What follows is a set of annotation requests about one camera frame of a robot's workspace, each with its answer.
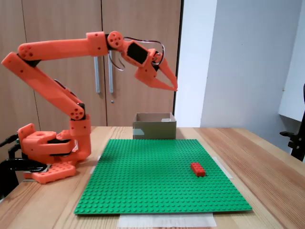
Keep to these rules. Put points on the black stand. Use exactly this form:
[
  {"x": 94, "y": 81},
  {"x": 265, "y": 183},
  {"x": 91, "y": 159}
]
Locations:
[{"x": 297, "y": 148}]

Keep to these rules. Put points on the open cardboard box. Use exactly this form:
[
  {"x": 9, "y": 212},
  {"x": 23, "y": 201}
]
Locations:
[{"x": 155, "y": 130}]

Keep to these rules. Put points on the red lego block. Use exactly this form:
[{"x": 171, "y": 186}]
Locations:
[{"x": 197, "y": 168}]

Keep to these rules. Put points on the black table clamp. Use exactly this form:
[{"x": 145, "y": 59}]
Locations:
[{"x": 23, "y": 164}]

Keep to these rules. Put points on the green lego baseplate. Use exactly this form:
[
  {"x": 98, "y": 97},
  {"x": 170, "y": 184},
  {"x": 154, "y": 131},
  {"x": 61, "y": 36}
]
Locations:
[{"x": 143, "y": 186}]

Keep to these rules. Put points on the masking tape strip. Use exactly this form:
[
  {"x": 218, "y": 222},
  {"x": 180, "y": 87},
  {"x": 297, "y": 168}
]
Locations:
[
  {"x": 166, "y": 220},
  {"x": 226, "y": 171},
  {"x": 94, "y": 170}
]

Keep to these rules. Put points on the wooden cabinet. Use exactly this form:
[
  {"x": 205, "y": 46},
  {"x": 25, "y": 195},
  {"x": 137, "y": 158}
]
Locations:
[{"x": 143, "y": 19}]

